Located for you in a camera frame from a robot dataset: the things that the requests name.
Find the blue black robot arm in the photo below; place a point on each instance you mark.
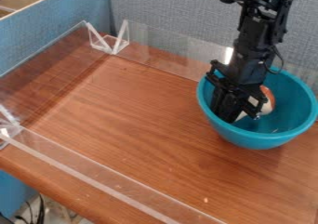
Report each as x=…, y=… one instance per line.
x=238, y=79

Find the white brown toy mushroom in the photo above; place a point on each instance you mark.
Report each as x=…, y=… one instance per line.
x=267, y=107

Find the clear acrylic barrier frame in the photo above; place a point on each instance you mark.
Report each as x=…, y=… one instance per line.
x=107, y=128

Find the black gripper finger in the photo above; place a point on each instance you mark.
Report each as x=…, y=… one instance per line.
x=251, y=108
x=227, y=104

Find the blue plastic bowl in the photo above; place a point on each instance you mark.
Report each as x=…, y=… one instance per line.
x=293, y=117

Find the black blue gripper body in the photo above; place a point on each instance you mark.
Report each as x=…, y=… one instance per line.
x=262, y=27

